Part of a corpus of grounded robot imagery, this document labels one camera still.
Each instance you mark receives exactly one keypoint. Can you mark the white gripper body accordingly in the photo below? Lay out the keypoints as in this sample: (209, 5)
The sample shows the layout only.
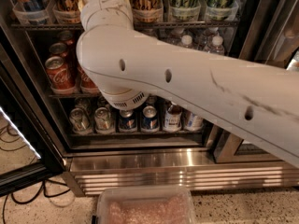
(101, 4)

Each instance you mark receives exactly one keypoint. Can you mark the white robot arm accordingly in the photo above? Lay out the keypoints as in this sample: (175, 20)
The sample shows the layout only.
(257, 102)

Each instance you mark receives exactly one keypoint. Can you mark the orange LaCroix can left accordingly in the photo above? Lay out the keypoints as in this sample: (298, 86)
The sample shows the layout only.
(67, 12)

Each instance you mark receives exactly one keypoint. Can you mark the orange lacroix can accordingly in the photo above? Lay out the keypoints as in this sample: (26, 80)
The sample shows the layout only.
(146, 11)
(67, 12)

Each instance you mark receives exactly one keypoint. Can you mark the orange LaCroix can right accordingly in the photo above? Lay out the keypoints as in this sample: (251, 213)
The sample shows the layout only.
(146, 11)

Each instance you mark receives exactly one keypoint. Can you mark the back left Coca-Cola can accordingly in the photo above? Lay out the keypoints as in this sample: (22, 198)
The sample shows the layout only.
(67, 37)

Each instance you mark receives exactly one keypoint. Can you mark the blue can top shelf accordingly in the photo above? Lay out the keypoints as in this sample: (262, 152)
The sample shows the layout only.
(30, 12)

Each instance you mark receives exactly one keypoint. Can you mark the second row left Coca-Cola can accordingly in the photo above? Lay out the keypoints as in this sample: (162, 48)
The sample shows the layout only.
(62, 50)

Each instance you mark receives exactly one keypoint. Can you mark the green LaCroix can left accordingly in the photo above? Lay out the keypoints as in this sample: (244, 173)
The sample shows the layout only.
(184, 10)

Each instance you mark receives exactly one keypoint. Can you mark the front middle Coca-Cola can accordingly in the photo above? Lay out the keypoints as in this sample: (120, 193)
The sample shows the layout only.
(86, 83)

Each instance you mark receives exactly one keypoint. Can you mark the front left Coca-Cola can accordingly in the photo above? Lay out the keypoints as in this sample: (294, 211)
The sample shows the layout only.
(59, 73)

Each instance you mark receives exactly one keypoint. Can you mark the left blue Pepsi can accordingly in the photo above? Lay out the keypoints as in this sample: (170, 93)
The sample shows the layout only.
(127, 121)

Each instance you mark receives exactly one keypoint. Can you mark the blue pepsi can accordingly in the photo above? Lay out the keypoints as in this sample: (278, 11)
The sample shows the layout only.
(149, 121)
(127, 121)

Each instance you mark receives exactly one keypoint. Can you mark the silver soda can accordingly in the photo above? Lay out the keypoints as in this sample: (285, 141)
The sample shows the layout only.
(80, 121)
(103, 120)

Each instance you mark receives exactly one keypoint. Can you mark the front left silver soda can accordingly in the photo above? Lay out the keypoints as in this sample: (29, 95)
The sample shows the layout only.
(80, 121)

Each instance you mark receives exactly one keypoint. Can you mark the right blue Pepsi can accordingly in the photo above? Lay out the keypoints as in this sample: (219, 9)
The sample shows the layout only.
(149, 121)

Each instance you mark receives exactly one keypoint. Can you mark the stainless steel fridge base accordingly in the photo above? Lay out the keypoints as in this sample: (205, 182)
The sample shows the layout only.
(192, 168)

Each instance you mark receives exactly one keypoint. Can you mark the open glass fridge door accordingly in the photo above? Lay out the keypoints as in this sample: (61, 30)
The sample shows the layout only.
(25, 155)

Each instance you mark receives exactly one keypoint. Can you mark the front middle water bottle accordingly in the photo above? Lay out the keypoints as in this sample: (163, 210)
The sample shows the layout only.
(186, 42)

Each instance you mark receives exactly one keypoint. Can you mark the water bottle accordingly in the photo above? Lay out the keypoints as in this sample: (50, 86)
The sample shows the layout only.
(186, 42)
(215, 45)

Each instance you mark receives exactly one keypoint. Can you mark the front right water bottle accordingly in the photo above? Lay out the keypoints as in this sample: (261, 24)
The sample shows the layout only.
(215, 45)

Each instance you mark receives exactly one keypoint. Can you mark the left brown tea bottle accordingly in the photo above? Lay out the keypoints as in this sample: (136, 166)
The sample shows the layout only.
(172, 116)

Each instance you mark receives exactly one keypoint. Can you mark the brown tea bottle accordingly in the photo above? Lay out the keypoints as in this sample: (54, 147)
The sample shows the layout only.
(172, 116)
(192, 122)

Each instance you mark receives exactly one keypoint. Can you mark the right brown tea bottle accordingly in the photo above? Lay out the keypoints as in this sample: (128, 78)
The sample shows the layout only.
(192, 122)

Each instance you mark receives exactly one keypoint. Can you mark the clear plastic storage bin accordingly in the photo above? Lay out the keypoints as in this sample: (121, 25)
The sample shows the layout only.
(145, 205)

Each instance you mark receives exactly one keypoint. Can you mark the top wire shelf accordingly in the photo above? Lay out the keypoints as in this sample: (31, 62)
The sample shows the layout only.
(137, 26)

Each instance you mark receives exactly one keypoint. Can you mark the wire shelf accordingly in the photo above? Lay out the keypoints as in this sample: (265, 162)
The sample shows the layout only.
(137, 26)
(74, 95)

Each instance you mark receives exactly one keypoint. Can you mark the middle wire shelf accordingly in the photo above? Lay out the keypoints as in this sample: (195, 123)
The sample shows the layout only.
(74, 95)

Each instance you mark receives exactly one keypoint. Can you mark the right fridge door frame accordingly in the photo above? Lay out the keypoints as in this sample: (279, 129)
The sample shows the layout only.
(268, 33)

